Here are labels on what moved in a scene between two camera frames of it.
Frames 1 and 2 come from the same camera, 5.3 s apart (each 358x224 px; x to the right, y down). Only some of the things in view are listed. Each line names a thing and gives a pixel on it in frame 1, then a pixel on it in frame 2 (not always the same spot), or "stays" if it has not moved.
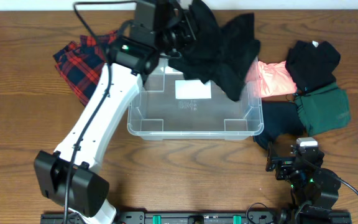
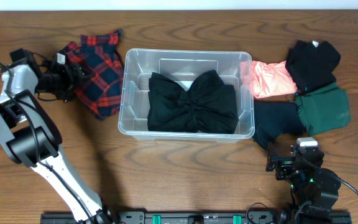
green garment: x=324 y=108 stays
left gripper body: x=172 y=37 to x=59 y=82
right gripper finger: x=270 y=164 stays
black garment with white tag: x=311 y=65 stays
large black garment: x=224 y=54 to x=209 y=106
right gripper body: x=285 y=171 stays
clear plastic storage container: x=169 y=106 to x=234 y=67
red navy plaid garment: x=80 y=64 stays
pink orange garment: x=271 y=79 stays
